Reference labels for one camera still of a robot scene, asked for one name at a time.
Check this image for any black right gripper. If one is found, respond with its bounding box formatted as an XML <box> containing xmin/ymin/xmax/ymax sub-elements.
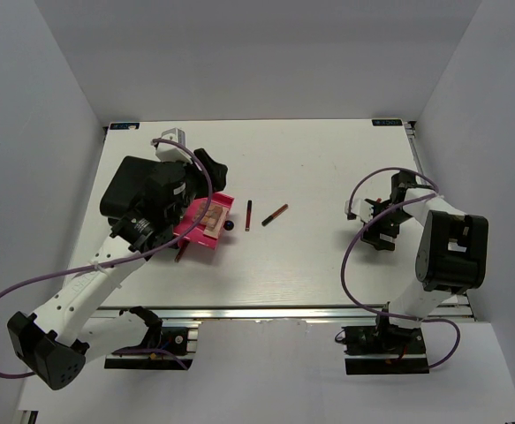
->
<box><xmin>360</xmin><ymin>198</ymin><xmax>413</xmax><ymax>251</ymax></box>

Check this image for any clear multicolour eyeshadow palette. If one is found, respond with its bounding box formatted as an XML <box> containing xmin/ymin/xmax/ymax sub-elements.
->
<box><xmin>200</xmin><ymin>202</ymin><xmax>227</xmax><ymax>231</ymax></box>

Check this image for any pink drawer tray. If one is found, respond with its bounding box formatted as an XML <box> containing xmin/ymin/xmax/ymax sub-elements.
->
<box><xmin>173</xmin><ymin>193</ymin><xmax>234</xmax><ymax>250</ymax></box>

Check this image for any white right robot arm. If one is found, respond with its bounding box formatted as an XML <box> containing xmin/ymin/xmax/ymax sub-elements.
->
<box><xmin>346</xmin><ymin>168</ymin><xmax>488</xmax><ymax>352</ymax></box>

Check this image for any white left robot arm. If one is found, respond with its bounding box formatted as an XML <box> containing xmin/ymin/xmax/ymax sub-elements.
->
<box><xmin>7</xmin><ymin>148</ymin><xmax>228</xmax><ymax>390</ymax></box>

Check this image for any dark red lip gloss tube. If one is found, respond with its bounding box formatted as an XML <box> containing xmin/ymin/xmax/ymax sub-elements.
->
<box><xmin>245</xmin><ymin>200</ymin><xmax>253</xmax><ymax>231</ymax></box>

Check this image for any black round drawer knob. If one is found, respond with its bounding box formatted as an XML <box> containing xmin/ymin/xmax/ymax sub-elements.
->
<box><xmin>223</xmin><ymin>220</ymin><xmax>235</xmax><ymax>231</ymax></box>

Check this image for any orange lip gloss black cap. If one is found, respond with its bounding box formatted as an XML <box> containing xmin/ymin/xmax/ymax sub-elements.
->
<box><xmin>261</xmin><ymin>204</ymin><xmax>289</xmax><ymax>227</ymax></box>

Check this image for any red lip gloss under tray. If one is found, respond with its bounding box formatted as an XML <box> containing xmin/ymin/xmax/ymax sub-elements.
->
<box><xmin>174</xmin><ymin>240</ymin><xmax>189</xmax><ymax>263</ymax></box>

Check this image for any black drawer organizer box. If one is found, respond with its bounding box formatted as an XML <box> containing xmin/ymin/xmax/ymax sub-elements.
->
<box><xmin>99</xmin><ymin>155</ymin><xmax>159</xmax><ymax>219</ymax></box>

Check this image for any blue logo sticker right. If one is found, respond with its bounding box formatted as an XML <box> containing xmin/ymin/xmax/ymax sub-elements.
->
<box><xmin>371</xmin><ymin>118</ymin><xmax>403</xmax><ymax>126</ymax></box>

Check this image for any blue logo sticker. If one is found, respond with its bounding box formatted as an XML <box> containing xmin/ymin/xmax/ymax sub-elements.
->
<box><xmin>371</xmin><ymin>118</ymin><xmax>403</xmax><ymax>126</ymax></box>
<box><xmin>109</xmin><ymin>122</ymin><xmax>140</xmax><ymax>131</ymax></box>

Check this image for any blue logo sticker left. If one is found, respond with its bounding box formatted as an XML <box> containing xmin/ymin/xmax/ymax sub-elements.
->
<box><xmin>109</xmin><ymin>122</ymin><xmax>140</xmax><ymax>131</ymax></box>

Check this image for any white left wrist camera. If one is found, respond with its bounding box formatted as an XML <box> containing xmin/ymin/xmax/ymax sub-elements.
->
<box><xmin>151</xmin><ymin>127</ymin><xmax>191</xmax><ymax>163</ymax></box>

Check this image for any aluminium table edge rail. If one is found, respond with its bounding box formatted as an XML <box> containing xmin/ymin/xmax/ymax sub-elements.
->
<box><xmin>92</xmin><ymin>303</ymin><xmax>474</xmax><ymax>320</ymax></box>

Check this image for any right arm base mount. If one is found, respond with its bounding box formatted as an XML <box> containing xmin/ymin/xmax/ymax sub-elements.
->
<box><xmin>334</xmin><ymin>326</ymin><xmax>429</xmax><ymax>375</ymax></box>

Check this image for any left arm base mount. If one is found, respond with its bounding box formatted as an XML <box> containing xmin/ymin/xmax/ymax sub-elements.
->
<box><xmin>104</xmin><ymin>322</ymin><xmax>198</xmax><ymax>371</ymax></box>

